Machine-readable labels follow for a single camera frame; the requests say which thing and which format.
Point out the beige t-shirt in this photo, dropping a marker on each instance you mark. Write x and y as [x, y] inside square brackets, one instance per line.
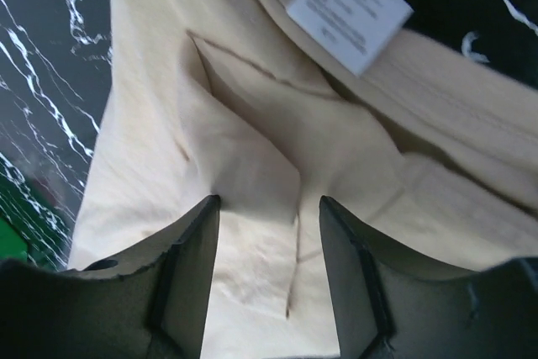
[232, 97]

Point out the green plastic bin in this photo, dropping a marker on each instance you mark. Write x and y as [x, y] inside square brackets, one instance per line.
[12, 244]

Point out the white garment care label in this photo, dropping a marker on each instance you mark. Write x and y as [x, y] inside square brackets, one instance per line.
[353, 32]

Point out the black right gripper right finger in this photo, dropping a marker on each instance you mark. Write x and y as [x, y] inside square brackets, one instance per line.
[389, 300]

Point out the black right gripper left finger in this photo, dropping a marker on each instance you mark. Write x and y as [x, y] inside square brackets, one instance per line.
[151, 299]

